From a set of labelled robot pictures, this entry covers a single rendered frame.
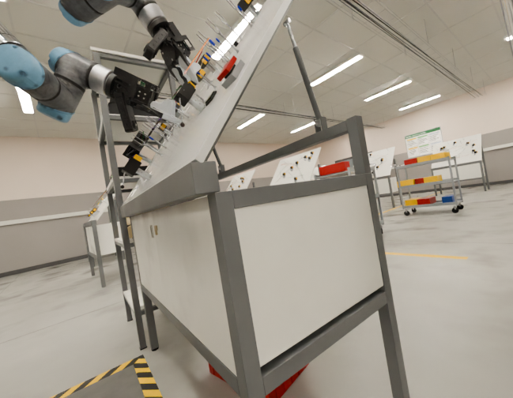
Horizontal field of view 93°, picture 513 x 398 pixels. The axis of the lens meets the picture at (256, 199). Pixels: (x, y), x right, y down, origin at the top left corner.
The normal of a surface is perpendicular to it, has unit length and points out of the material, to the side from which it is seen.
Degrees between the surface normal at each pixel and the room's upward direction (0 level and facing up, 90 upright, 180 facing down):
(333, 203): 90
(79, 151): 90
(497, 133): 90
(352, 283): 90
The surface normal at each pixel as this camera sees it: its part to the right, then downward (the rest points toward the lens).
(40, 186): 0.62, -0.11
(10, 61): 0.20, -0.04
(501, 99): -0.77, 0.12
